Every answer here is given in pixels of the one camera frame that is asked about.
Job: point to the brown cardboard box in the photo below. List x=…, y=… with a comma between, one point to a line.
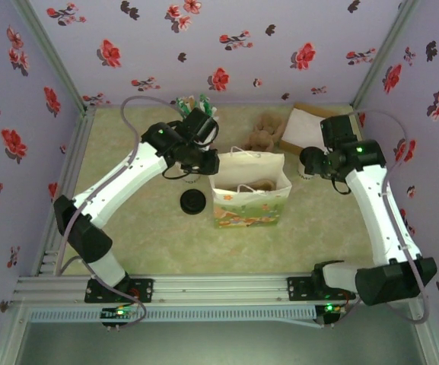
x=289, y=146

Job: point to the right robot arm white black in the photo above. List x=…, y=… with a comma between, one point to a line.
x=379, y=216

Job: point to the aluminium side rail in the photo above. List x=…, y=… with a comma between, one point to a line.
x=67, y=182

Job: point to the white paper coffee cup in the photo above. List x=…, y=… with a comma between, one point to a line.
x=306, y=175

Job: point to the circuit board with led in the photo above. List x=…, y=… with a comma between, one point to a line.
x=120, y=312
x=329, y=308

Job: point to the black mount plate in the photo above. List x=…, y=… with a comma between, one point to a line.
x=297, y=289
x=143, y=291

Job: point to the left circuit board with LED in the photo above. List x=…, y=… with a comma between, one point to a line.
x=120, y=312

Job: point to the white paper gift bag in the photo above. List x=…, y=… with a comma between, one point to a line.
x=249, y=167

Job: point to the tan teddy bear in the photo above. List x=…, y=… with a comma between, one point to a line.
x=264, y=185

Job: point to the right circuit board with LED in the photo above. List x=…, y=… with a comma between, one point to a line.
x=329, y=308

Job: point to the left black mount plate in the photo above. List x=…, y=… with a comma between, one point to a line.
x=143, y=291

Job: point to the aluminium frame post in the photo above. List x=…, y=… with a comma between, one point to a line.
x=387, y=45
x=50, y=45

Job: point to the right black mount plate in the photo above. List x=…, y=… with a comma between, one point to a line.
x=297, y=289

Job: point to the brown paper stick packet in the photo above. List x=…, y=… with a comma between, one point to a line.
x=193, y=102

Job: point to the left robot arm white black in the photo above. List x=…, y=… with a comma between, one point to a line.
x=120, y=182

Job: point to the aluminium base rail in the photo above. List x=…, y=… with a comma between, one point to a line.
x=223, y=289

